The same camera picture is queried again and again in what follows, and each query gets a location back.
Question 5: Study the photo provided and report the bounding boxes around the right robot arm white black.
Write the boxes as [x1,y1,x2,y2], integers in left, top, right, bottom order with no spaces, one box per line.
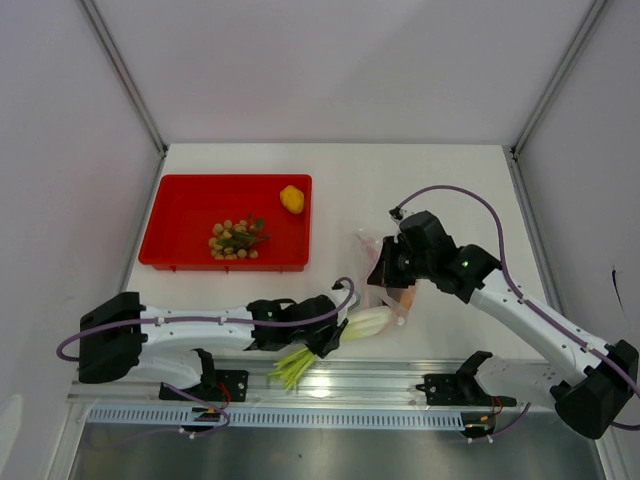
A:
[367,207,639,439]

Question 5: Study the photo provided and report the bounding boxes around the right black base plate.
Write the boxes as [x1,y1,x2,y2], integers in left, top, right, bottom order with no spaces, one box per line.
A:
[415,373,517,407]

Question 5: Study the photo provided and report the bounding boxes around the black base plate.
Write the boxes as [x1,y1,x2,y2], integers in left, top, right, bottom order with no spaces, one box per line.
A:
[415,373,517,407]
[182,369,249,403]

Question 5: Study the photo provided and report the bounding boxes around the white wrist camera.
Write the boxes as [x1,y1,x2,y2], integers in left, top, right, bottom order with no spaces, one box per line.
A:
[389,206,407,223]
[330,284,360,311]

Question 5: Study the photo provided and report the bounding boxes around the yellow potato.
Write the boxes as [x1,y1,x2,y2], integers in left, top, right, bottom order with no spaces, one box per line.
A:
[279,185,305,215]

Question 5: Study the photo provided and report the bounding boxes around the slotted white cable duct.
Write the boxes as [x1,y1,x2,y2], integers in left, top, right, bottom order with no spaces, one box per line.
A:
[87,404,465,432]

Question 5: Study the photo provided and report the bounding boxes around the orange purple sweet potato slice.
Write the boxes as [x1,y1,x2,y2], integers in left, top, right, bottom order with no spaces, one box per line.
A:
[387,286,417,315]

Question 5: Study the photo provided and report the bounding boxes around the bunch of tan longans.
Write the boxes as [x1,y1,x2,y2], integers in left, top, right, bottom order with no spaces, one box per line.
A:
[207,214,269,260]

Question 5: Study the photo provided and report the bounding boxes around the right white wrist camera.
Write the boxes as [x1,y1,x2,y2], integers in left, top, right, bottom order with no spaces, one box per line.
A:
[389,206,407,223]

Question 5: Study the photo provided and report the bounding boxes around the right aluminium frame post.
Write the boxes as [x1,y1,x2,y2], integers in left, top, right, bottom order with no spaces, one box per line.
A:
[510,0,613,161]

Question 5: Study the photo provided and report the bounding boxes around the aluminium mounting rail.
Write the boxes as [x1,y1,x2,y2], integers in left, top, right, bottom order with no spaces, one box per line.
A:
[66,358,560,410]

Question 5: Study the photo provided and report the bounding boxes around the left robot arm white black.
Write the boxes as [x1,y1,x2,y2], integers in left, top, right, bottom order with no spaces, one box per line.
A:
[78,288,359,400]

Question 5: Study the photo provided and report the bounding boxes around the left aluminium frame post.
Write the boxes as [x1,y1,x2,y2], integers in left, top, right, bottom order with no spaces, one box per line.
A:
[76,0,168,156]

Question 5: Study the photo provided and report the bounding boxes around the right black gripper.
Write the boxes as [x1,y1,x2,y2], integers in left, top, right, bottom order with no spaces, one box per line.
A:
[367,236,434,289]

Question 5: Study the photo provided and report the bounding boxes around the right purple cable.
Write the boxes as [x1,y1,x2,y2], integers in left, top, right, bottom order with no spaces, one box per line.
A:
[390,184,640,445]

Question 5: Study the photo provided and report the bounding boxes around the clear pink-dotted zip bag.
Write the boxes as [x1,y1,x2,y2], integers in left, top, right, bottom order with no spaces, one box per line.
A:
[347,228,410,327]

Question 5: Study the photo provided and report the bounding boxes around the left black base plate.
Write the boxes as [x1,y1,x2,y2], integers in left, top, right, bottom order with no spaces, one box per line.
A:
[182,369,249,403]

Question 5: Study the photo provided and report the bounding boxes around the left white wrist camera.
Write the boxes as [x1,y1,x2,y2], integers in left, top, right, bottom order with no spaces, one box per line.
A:
[330,284,360,311]

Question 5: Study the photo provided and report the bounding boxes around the aluminium frame post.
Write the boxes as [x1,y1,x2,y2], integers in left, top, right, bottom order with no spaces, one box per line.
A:
[510,0,613,161]
[76,0,168,156]

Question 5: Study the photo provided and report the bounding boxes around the green celery stalks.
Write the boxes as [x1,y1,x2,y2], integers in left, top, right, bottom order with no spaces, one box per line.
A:
[268,306,397,390]

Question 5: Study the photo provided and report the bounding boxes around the red plastic tray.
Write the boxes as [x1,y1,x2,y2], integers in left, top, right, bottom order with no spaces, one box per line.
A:
[138,174,312,272]

